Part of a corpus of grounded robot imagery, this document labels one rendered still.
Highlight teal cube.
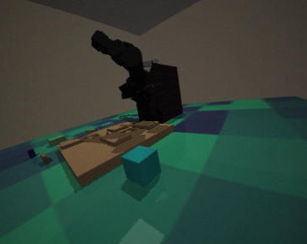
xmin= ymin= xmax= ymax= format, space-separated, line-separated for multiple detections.
xmin=121 ymin=146 xmax=161 ymax=188

